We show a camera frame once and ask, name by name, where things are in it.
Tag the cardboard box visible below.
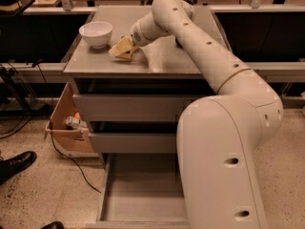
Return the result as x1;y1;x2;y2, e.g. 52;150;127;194
46;83;95;157

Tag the grey top drawer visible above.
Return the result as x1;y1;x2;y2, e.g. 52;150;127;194
71;79;204;123

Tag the grey bottom drawer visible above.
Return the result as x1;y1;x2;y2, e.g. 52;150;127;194
85;154;189;229

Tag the grey drawer cabinet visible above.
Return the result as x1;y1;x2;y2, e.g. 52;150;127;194
62;5;240;170

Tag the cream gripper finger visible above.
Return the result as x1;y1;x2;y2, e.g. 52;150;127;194
119;46;138;60
109;36;134;57

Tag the grey middle drawer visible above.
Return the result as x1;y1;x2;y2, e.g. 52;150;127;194
89;121;177;154

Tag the orange item in box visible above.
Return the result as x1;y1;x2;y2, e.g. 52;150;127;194
73;112;81;119

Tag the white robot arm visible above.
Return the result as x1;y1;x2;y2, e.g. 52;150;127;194
110;0;283;229

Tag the black shoe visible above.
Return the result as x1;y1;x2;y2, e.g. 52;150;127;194
0;151;37;185
41;221;65;229

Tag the black floor cable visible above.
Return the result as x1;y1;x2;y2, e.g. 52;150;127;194
32;59;102;195

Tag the black stand at left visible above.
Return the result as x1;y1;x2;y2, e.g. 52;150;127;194
0;65;51;117

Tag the white ceramic bowl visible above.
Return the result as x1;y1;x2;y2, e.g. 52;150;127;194
79;21;112;49

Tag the grey drawer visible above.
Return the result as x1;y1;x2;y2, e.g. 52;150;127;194
71;79;204;123
89;121;177;154
85;154;189;229

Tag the silver can in box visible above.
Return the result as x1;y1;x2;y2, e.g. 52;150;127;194
66;116;87;129

